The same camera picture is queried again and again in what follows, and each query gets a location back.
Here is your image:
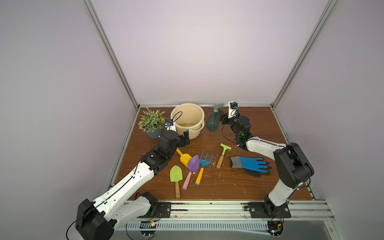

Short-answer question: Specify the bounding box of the potted green plant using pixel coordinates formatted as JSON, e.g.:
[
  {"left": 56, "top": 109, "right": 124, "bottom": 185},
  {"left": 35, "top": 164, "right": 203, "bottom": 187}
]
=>
[{"left": 138, "top": 108, "right": 166, "bottom": 139}]

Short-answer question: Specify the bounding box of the aluminium mounting rail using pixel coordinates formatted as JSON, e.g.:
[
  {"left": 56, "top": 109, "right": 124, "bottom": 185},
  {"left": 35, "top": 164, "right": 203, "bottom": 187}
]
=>
[{"left": 113, "top": 199, "right": 335, "bottom": 222}]

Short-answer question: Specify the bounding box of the yellow plastic scoop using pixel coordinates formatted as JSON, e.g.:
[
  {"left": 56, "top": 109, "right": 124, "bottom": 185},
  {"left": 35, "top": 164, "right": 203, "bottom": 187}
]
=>
[{"left": 176, "top": 148, "right": 192, "bottom": 167}]

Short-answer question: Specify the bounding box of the teal spray bottle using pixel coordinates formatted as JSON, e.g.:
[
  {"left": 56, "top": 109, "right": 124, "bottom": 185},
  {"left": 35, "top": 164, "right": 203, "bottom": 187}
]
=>
[{"left": 207, "top": 103, "right": 226, "bottom": 131}]

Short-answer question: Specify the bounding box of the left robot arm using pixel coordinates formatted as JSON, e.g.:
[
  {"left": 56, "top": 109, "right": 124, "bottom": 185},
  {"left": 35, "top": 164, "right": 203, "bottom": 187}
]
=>
[{"left": 74, "top": 130, "right": 190, "bottom": 240}]

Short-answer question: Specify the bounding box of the controller board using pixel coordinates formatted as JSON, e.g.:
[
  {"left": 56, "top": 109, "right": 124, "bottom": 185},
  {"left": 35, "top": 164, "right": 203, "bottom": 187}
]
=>
[
  {"left": 267, "top": 221, "right": 284, "bottom": 238},
  {"left": 139, "top": 221, "right": 157, "bottom": 240}
]

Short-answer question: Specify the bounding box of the left controller board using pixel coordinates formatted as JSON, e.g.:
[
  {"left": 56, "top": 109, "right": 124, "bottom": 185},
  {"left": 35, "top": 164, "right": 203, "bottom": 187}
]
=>
[{"left": 139, "top": 221, "right": 157, "bottom": 240}]

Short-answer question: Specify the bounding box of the cream plastic bucket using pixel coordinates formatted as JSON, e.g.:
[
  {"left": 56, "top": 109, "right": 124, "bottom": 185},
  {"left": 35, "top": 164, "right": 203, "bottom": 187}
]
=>
[{"left": 171, "top": 103, "right": 205, "bottom": 140}]

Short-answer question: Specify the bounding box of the purple trowel pink handle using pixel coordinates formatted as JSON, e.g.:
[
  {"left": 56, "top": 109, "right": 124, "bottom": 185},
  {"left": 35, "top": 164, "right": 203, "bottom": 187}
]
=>
[{"left": 182, "top": 155, "right": 200, "bottom": 190}]

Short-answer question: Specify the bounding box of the green trowel wooden handle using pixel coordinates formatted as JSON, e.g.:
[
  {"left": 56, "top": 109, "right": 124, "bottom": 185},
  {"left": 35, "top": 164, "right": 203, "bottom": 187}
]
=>
[{"left": 170, "top": 165, "right": 183, "bottom": 199}]

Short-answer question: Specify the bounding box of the blue fork yellow handle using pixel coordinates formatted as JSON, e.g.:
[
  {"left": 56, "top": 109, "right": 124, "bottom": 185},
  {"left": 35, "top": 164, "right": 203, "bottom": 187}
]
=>
[{"left": 195, "top": 151, "right": 213, "bottom": 186}]

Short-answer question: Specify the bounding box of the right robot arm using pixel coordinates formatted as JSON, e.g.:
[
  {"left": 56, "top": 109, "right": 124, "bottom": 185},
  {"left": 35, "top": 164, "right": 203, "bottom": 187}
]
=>
[{"left": 218, "top": 107, "right": 315, "bottom": 216}]

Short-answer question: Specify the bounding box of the green rake wooden handle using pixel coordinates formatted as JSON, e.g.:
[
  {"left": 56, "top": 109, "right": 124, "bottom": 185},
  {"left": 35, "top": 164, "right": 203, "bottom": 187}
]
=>
[{"left": 217, "top": 144, "right": 232, "bottom": 169}]

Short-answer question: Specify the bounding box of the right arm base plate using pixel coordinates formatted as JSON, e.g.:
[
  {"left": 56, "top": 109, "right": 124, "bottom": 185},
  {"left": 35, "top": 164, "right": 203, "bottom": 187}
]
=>
[{"left": 244, "top": 202, "right": 292, "bottom": 219}]

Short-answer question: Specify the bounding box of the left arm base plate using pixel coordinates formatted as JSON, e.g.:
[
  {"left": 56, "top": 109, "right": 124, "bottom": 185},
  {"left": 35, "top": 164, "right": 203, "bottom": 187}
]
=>
[{"left": 138, "top": 202, "right": 172, "bottom": 219}]

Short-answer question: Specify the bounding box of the black gardening glove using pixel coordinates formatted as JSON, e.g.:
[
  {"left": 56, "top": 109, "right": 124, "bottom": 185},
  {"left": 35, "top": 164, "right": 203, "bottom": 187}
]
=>
[{"left": 245, "top": 166, "right": 272, "bottom": 178}]

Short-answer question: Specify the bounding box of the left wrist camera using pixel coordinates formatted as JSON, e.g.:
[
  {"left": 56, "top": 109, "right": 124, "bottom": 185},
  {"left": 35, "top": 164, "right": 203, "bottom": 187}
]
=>
[{"left": 165, "top": 119, "right": 177, "bottom": 132}]

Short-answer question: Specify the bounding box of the blue grey gardening glove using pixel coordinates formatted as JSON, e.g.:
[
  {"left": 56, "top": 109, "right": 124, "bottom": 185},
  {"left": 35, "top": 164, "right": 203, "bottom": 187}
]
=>
[{"left": 230, "top": 156, "right": 272, "bottom": 174}]

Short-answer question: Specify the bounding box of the right controller board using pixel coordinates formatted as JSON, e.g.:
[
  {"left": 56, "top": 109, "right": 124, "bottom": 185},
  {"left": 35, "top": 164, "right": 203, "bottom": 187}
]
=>
[{"left": 267, "top": 221, "right": 284, "bottom": 238}]

